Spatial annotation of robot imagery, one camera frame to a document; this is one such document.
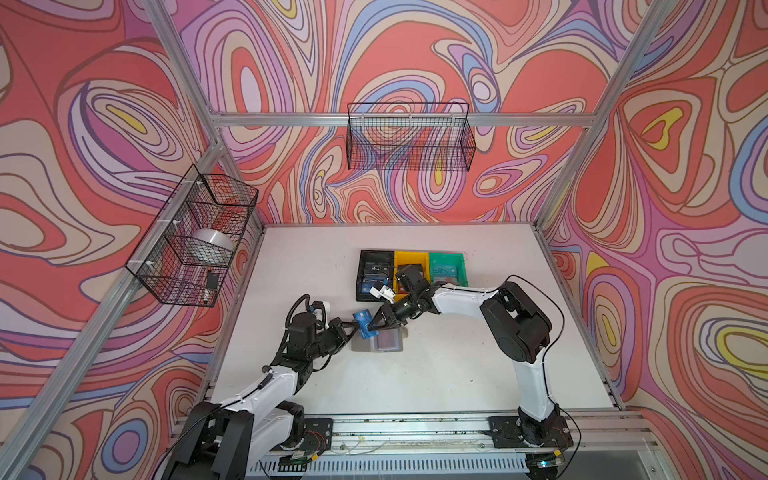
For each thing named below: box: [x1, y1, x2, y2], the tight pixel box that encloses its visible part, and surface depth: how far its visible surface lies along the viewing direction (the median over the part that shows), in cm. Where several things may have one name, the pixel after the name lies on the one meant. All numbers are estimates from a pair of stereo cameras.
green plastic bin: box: [429, 252, 469, 287], surface depth 104 cm
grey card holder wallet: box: [351, 328, 404, 353], surface depth 90 cm
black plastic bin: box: [356, 250, 394, 302], surface depth 106 cm
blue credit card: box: [352, 309, 380, 339], surface depth 87 cm
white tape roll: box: [192, 228, 234, 253], surface depth 73 cm
